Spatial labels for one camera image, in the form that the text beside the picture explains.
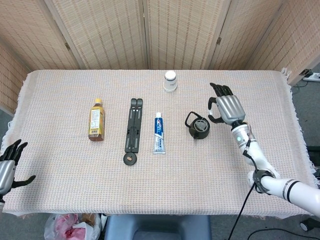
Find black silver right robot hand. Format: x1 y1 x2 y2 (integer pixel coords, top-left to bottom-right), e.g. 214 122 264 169
207 82 246 126

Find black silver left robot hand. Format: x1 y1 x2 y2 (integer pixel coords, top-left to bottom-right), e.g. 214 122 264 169
0 139 37 197

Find grey pyramid tea bag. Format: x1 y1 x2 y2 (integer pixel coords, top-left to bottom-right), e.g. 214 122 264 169
194 111 216 133

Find black round kettle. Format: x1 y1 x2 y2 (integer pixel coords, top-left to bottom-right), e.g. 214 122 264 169
184 111 210 140

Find plastic bag with pink contents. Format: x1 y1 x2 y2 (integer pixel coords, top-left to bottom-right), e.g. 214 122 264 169
44 213 102 240

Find amber tea bottle yellow cap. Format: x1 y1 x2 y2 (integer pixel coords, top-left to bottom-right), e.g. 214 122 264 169
87 98 106 143

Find white paper cup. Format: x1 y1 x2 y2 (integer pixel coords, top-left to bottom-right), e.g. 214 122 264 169
162 70 179 93

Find blue white toothpaste tube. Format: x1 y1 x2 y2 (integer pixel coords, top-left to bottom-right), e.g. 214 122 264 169
152 111 167 155

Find woven folding screen panel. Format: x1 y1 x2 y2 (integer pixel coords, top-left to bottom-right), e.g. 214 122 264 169
44 0 151 71
0 0 80 71
142 0 235 71
246 0 320 86
208 0 288 71
0 41 30 117

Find white power strip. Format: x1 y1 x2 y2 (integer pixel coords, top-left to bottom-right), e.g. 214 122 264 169
300 68 320 82

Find woven checked tablecloth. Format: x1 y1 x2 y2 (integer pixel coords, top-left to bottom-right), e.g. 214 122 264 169
0 67 320 221

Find black folding stand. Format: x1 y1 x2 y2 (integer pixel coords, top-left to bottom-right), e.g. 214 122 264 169
124 98 144 154

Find grey blue seat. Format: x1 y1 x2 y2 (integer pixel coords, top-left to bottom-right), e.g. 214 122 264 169
103 214 213 240

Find black white caster wheel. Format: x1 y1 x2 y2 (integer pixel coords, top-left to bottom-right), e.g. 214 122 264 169
300 219 315 233

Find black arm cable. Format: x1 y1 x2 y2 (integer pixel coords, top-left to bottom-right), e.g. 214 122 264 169
226 143 263 240

